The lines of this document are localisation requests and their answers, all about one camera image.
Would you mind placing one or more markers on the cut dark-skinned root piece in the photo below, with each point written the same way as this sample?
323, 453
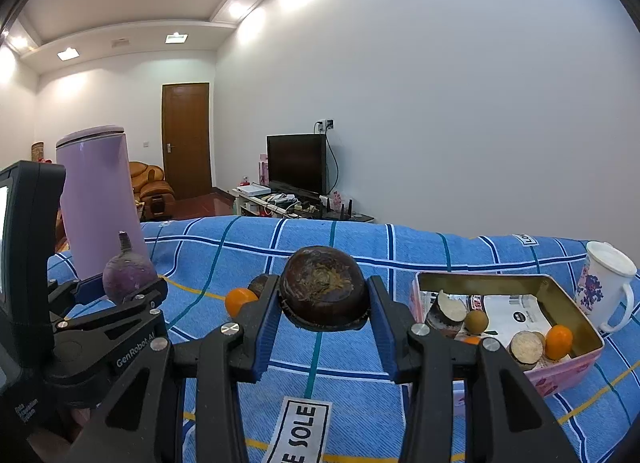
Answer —
525, 350
442, 315

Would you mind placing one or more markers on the pink metal tin box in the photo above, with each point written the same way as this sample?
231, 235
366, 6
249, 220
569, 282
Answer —
570, 373

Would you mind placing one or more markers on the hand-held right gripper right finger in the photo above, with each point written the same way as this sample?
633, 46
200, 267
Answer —
387, 338

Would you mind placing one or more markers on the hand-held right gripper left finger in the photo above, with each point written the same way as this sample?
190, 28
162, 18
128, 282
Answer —
260, 338

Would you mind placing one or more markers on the white wall socket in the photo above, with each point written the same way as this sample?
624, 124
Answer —
325, 125

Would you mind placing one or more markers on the white television stand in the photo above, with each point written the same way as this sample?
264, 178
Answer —
360, 218

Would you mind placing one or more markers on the person's left hand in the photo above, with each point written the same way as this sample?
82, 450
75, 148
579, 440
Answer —
67, 430

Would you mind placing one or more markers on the black router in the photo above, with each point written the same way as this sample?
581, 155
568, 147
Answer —
340, 213

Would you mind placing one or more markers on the brown kiwi fruit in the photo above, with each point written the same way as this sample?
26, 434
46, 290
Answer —
477, 321

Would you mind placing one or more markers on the dark brown water chestnut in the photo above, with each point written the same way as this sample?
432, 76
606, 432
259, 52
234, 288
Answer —
256, 285
325, 288

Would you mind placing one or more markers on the orange leather sofa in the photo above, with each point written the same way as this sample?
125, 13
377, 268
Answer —
150, 183

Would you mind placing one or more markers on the brown wooden door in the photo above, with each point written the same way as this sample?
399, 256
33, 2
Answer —
186, 143

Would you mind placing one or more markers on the black television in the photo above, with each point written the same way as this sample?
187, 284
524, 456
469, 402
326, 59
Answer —
296, 165

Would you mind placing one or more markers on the purple tumbler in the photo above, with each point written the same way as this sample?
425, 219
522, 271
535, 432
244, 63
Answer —
95, 193

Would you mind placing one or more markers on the pink paper bag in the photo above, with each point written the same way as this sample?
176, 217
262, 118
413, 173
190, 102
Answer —
263, 170

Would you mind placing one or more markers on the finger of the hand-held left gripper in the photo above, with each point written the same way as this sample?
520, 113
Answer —
145, 295
90, 288

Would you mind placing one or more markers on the square ceiling light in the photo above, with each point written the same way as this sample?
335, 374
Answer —
68, 54
176, 38

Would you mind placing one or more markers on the white plastic packet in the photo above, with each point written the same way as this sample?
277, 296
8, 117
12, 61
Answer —
510, 315

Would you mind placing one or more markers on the blue checked blanket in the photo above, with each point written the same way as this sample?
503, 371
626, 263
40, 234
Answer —
350, 243

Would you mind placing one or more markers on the purple turnip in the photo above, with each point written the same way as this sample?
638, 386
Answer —
127, 270

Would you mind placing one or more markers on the white printed mug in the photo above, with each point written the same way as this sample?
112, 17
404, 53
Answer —
600, 288

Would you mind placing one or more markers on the white set-top box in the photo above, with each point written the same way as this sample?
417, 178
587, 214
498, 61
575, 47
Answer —
254, 190

